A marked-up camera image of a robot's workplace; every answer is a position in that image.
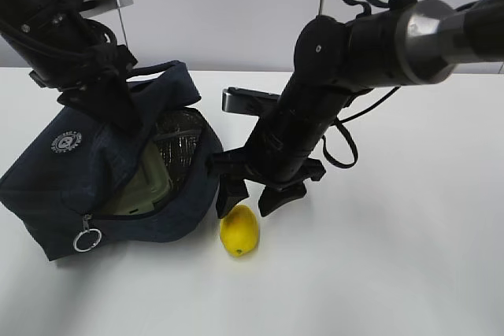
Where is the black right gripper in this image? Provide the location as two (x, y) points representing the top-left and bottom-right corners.
(207, 149), (326, 219)

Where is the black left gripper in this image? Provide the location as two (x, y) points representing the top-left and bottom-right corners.
(30, 45), (143, 134)

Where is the yellow lemon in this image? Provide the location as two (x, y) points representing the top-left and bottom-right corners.
(220, 205), (260, 257)

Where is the green lidded glass container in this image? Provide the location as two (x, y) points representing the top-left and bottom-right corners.
(101, 142), (172, 216)

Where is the dark navy lunch bag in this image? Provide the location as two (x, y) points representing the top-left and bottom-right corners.
(1, 61), (223, 260)

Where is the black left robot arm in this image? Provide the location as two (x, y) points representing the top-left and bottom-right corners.
(1, 0), (142, 134)

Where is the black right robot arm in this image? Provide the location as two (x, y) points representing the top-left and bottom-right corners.
(209, 0), (503, 217)

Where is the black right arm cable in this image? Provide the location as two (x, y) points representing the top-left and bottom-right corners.
(321, 87), (398, 168)

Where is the silver zipper pull ring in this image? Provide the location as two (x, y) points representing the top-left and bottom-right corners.
(72, 229), (102, 253)

